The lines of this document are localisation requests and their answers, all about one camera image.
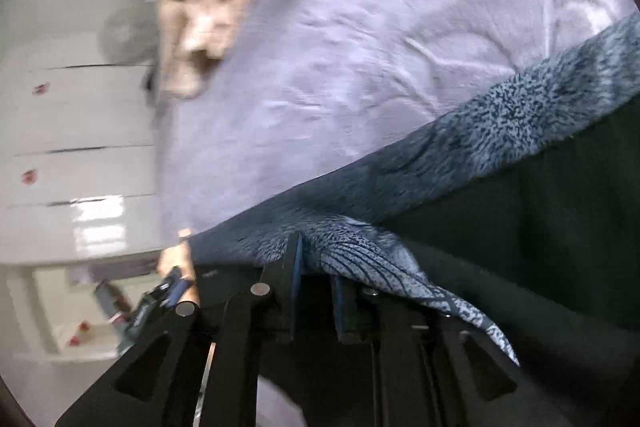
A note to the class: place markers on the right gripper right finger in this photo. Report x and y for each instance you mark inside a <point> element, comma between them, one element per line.
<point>431,369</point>

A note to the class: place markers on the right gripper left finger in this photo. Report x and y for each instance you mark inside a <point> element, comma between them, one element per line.
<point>200,367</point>

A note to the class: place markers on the black pants with blue lining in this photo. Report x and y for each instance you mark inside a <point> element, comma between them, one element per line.
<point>517,212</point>

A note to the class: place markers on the person's left hand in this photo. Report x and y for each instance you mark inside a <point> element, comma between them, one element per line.
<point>179,256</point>

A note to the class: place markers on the white drawer cabinet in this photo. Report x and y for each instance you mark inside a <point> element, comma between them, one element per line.
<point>77,160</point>

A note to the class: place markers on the grey standing fan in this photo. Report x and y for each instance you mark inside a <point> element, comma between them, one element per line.
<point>130,35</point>

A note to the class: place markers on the lavender plush bed blanket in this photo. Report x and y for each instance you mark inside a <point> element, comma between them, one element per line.
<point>309,86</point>

